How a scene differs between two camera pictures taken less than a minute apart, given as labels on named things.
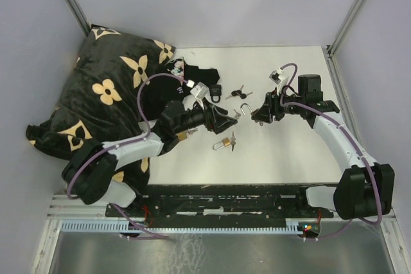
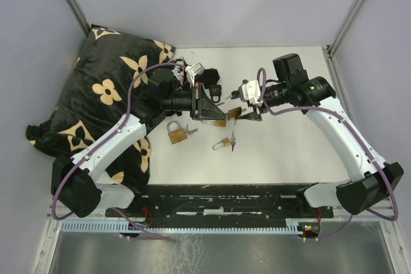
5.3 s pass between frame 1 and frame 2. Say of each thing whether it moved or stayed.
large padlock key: stayed
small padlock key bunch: stayed
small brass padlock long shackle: stayed
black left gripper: moved
